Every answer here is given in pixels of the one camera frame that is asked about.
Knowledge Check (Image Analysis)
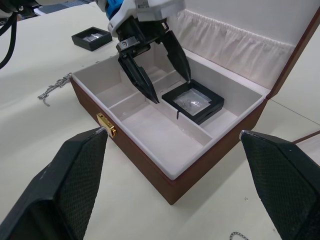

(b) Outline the silver metal chain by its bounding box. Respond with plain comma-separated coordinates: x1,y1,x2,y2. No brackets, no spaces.
37,72,74,107
229,231,254,240

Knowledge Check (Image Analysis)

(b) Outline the black square display case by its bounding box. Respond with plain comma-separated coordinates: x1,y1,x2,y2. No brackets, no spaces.
71,25,113,52
161,79,225,126

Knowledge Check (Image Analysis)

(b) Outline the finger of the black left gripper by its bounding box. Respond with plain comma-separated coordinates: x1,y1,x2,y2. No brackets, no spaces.
162,30,192,83
117,53,161,104

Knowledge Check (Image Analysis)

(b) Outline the brown-edged white insert tray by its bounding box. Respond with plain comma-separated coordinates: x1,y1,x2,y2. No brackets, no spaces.
291,129,320,151

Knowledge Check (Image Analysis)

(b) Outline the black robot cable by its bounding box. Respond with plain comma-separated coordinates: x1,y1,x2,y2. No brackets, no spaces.
0,9,19,71

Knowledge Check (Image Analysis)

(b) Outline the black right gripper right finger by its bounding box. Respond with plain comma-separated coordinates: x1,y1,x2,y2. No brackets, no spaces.
239,129,320,240

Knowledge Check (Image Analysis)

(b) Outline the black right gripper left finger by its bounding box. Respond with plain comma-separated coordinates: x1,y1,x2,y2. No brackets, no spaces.
0,126,109,240

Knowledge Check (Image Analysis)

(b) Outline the brown jewelry box white lining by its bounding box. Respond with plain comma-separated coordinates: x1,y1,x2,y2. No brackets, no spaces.
69,9,320,207

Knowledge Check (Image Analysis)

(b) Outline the dark robot body part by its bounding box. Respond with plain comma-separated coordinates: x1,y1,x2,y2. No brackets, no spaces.
0,0,44,14

